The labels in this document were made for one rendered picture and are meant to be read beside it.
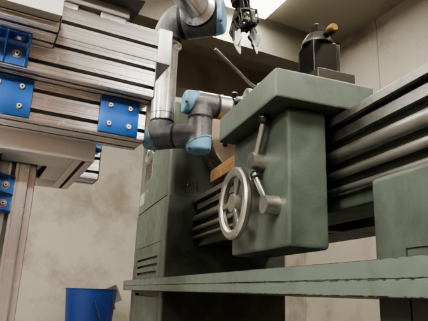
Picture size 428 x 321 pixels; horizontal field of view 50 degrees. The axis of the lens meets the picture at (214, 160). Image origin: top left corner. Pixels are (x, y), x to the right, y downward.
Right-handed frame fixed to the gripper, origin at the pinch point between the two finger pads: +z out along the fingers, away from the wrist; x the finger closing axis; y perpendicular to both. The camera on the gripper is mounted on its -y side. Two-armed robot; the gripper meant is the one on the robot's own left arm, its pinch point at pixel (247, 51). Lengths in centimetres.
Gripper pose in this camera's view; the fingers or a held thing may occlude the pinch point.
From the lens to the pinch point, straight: 177.3
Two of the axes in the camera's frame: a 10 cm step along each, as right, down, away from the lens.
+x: 9.3, -0.7, 3.7
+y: 3.4, -2.5, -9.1
